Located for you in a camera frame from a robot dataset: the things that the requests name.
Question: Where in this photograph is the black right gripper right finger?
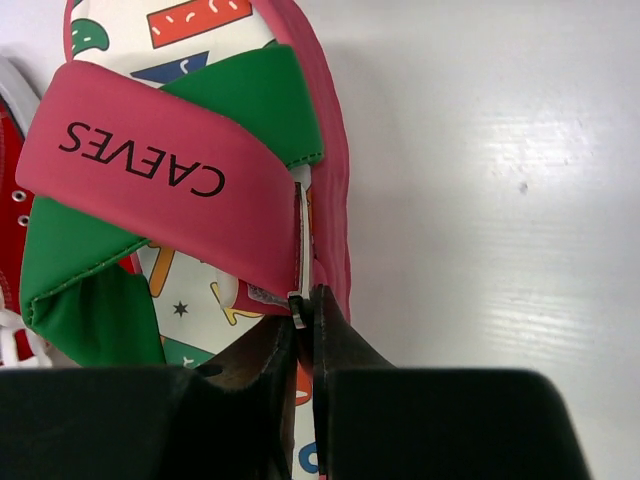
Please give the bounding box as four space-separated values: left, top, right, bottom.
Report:
312 286 590 479

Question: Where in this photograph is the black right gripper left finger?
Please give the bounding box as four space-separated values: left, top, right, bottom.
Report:
1 317 295 479

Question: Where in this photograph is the red sneaker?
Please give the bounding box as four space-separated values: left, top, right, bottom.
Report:
1 57 76 369

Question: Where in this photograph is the pink patterned sandal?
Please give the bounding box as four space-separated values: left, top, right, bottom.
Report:
13 0 357 480

